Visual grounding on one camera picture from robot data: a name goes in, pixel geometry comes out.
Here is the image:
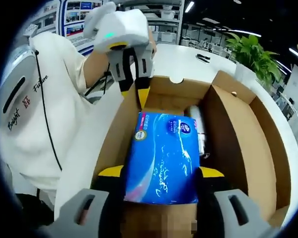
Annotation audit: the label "grey metal shelving rack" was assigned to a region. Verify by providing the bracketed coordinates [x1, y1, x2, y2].
[121, 0, 186, 46]

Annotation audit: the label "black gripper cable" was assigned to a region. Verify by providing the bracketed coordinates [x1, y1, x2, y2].
[85, 63, 113, 98]

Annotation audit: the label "blue soft tissue pack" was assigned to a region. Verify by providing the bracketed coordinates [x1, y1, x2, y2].
[123, 111, 201, 205]

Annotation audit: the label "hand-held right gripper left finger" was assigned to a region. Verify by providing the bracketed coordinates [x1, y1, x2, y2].
[53, 165, 126, 238]

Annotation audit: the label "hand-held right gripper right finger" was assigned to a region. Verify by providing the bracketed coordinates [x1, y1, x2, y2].
[197, 166, 273, 238]

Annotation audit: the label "green plant in white pot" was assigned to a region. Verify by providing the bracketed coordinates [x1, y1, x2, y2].
[224, 33, 283, 91]

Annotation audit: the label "person's white shirt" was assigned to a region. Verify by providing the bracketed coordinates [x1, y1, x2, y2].
[0, 32, 107, 221]

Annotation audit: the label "person's black trousers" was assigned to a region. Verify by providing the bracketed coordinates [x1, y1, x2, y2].
[13, 192, 57, 225]

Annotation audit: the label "person's left hand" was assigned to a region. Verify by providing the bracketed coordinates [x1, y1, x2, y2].
[147, 29, 157, 55]

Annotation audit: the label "thin black device cable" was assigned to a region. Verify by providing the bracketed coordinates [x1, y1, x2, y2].
[34, 51, 63, 172]

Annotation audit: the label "white grey chest device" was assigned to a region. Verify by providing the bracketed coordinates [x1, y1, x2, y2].
[0, 44, 42, 119]

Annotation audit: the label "blue framed wall display board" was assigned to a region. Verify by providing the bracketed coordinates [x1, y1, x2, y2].
[39, 0, 107, 57]

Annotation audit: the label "white squeeze tube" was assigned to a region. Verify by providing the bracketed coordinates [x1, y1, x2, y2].
[188, 105, 207, 156]

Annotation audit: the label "brown cardboard shoe box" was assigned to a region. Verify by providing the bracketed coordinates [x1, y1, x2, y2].
[89, 70, 298, 238]

